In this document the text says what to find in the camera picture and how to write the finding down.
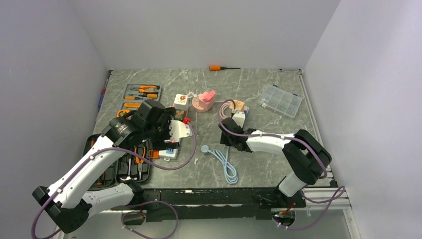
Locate blue red pen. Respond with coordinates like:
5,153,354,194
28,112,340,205
98,79,108,109

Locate pink cable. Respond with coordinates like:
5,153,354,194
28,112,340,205
217,101,235,123

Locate orange handled screwdriver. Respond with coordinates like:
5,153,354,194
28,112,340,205
209,65,240,71

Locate orange pliers in case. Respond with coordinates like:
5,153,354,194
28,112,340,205
134,145,146,180

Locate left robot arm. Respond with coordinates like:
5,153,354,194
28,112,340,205
33,100,192,234

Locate pink round socket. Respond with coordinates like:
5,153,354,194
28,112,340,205
192,90,216,113

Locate grey tool tray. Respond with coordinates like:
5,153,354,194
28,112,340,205
116,83,162,117

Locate white cube adapter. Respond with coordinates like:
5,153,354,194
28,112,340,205
173,94,189,111

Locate clear plastic screw box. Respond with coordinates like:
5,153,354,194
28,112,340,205
258,85,303,118

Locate light blue power strip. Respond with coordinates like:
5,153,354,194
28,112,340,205
243,106,250,118

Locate tan cube adapter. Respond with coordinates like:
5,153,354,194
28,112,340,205
229,100,246,112

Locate white power strip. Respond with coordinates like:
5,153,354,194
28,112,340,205
158,99,189,162

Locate light blue cable with plug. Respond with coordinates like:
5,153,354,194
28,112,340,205
201,144,239,185

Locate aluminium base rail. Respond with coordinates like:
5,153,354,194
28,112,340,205
105,187,361,239

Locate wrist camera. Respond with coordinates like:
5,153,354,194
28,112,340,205
231,111,246,128
169,120,193,139

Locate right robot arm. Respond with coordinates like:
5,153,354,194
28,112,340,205
218,118,332,207

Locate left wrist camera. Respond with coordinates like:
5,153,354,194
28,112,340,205
169,120,193,139

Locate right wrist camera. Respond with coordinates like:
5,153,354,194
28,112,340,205
231,111,246,128

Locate black tool case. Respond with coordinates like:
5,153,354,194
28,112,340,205
83,134,159,191

